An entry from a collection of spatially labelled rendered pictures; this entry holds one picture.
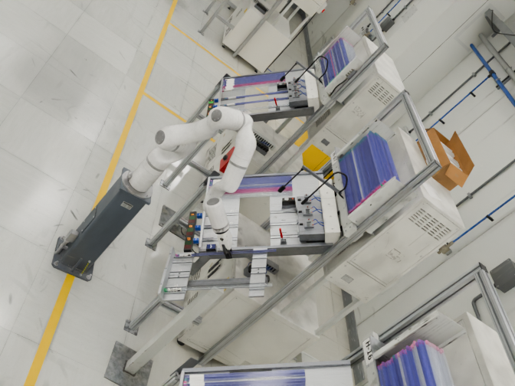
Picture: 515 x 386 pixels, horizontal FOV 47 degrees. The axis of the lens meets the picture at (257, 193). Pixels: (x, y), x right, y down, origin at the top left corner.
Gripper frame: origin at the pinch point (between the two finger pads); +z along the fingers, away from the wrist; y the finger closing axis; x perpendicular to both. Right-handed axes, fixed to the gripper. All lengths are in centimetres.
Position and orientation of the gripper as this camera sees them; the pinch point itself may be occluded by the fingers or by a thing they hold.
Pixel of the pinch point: (228, 253)
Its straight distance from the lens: 294.3
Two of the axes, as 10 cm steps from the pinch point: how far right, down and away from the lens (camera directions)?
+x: -9.8, 1.4, 1.6
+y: 0.6, -5.5, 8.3
